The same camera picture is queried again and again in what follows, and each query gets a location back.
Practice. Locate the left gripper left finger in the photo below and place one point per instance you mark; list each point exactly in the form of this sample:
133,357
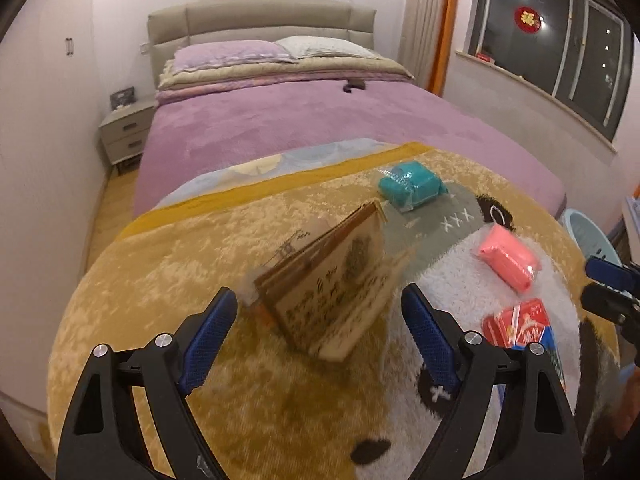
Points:
102,437

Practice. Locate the small picture frame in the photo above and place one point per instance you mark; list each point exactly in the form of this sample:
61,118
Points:
123,98

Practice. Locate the person's right hand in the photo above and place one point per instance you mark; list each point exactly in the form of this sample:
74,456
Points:
625,421

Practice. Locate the red blue tiger card box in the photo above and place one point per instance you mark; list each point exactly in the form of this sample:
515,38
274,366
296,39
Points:
518,326

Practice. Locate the teal tissue pack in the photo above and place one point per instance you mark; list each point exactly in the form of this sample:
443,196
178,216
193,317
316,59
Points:
409,185

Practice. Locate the dark framed window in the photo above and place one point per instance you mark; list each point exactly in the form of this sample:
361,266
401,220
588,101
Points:
581,57

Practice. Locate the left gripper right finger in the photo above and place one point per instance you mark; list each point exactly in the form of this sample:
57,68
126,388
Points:
535,437

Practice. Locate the white patterned pillow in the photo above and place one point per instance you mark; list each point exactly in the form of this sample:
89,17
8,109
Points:
323,47

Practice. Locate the folded beige quilt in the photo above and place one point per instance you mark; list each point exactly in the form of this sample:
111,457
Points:
179,86

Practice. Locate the pink tissue pack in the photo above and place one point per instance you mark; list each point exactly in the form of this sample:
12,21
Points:
510,259

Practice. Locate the dark object on bed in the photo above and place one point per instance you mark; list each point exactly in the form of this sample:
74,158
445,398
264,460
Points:
354,84

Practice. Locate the beige orange left curtain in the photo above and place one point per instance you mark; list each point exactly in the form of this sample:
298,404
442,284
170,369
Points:
425,41

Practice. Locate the grey bedside nightstand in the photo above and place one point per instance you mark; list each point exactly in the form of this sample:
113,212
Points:
123,132

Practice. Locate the bed with purple cover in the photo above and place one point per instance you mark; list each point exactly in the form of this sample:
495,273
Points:
219,130

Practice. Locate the light blue plastic laundry basket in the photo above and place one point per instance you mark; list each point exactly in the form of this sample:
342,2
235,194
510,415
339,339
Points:
591,241

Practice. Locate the red round window decoration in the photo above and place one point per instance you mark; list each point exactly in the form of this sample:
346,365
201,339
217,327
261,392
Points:
527,19

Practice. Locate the purple pillow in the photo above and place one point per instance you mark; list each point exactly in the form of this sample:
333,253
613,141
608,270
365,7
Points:
222,54

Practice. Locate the white built-in wardrobe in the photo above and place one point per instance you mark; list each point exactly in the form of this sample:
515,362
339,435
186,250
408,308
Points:
51,174

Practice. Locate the beige padded headboard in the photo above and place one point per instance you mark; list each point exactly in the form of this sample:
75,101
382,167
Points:
206,21

